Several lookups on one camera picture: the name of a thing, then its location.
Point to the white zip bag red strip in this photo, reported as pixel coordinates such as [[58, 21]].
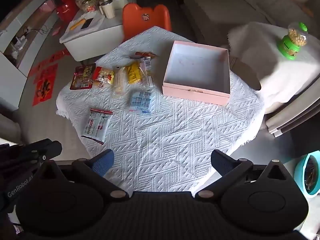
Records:
[[96, 127]]

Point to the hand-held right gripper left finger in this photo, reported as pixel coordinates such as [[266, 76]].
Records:
[[103, 162]]

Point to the orange plastic chair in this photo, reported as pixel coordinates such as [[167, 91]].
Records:
[[140, 20]]

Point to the yellow snack packet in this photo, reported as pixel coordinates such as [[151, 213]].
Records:
[[133, 73]]

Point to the white TV cabinet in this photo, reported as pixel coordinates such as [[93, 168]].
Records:
[[10, 85]]

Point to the white cloth covered side table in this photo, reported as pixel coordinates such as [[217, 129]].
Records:
[[275, 80]]

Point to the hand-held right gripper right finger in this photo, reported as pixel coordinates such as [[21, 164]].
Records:
[[222, 162]]

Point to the large red paper square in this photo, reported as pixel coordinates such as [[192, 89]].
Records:
[[44, 90]]

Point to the red plastic chair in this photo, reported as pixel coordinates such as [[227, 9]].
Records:
[[66, 7]]

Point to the white textured tablecloth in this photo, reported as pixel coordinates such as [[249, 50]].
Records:
[[175, 130]]

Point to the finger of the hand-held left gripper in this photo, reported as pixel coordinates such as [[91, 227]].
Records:
[[37, 150]]

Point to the red paper banner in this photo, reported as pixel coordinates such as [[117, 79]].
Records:
[[53, 56]]

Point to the grey sofa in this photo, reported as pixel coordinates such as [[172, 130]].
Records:
[[225, 0]]

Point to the black phone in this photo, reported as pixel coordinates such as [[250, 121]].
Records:
[[86, 23]]

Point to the white container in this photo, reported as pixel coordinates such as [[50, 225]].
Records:
[[120, 0]]

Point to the clear cracker packet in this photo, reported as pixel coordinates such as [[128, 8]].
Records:
[[119, 82]]

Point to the red and white snack packet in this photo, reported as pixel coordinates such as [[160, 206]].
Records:
[[105, 76]]

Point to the bag of blue candies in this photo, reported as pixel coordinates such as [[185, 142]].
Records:
[[141, 101]]

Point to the white coffee table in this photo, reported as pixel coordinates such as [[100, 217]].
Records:
[[95, 40]]

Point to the pink cardboard box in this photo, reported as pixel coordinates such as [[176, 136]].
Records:
[[197, 67]]

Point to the yellow pen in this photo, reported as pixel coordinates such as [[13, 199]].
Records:
[[77, 24]]

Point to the dark red snack pouch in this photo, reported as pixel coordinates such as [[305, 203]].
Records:
[[81, 77]]

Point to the clear long snack packet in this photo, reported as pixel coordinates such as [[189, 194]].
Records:
[[146, 72]]

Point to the small glass jar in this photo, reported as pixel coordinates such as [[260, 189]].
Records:
[[89, 6]]

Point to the small red snack packet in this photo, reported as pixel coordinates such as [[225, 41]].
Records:
[[145, 54]]

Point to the green candy dispenser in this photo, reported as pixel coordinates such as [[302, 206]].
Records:
[[290, 46]]

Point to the red paper rectangle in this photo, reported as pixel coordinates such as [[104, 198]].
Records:
[[47, 70]]

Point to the teal basket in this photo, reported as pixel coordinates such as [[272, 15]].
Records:
[[301, 177]]

